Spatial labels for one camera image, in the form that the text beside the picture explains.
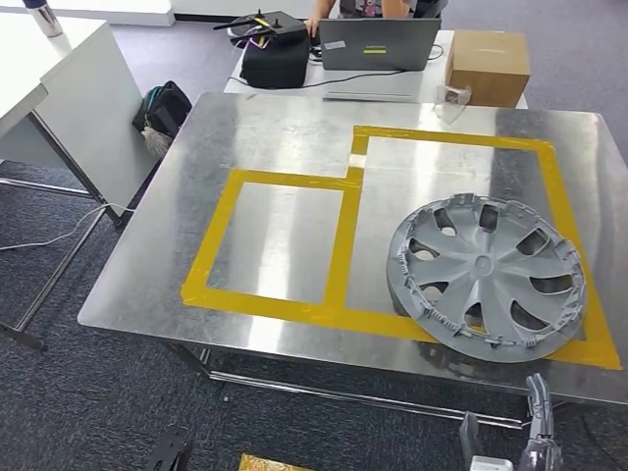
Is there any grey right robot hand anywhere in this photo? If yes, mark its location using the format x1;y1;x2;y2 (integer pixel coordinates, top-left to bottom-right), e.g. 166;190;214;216
458;372;564;471

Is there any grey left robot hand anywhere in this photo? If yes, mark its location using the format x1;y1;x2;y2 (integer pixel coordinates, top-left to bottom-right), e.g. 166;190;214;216
146;425;193;471

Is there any grey plastic wheel cover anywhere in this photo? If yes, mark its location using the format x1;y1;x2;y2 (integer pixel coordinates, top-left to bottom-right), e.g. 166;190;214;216
386;192;588;364

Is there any steel workbench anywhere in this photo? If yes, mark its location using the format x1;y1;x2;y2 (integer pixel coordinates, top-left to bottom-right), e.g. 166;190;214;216
77;90;628;432

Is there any clear plastic wrapper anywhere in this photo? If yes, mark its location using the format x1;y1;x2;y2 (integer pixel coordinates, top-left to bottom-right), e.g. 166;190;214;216
433;84;473;125

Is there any black bag with tassel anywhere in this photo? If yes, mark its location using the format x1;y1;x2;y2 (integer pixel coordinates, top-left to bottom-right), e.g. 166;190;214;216
131;80;193;159

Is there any brown cardboard box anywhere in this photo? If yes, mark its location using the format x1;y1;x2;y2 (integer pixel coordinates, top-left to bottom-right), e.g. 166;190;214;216
445;28;531;109

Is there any white desk with steel legs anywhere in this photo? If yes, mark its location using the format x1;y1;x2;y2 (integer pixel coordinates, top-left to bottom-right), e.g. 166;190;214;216
0;13;158;352

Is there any black carry case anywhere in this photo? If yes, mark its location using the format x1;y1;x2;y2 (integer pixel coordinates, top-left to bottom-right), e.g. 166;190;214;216
239;32;312;90

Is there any grey laptop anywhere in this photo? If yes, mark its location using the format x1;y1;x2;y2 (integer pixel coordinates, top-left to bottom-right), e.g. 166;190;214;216
319;17;443;73

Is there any white table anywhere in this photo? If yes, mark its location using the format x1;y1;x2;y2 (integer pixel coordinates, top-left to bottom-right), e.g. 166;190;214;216
223;28;530;111

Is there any black device with antennas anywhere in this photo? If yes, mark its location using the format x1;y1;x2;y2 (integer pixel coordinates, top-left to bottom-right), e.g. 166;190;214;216
213;9;309;48

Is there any shiny metal cup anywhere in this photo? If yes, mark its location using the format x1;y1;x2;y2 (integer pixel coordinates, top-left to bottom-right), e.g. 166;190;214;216
21;0;64;38

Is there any person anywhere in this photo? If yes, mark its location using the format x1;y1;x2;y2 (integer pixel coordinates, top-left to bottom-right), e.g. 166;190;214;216
303;0;450;39

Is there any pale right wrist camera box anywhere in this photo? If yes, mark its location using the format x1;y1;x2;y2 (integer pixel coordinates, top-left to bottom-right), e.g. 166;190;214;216
468;454;516;471

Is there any white cable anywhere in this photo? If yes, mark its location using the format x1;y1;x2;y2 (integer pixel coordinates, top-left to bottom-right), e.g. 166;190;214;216
0;202;136;253

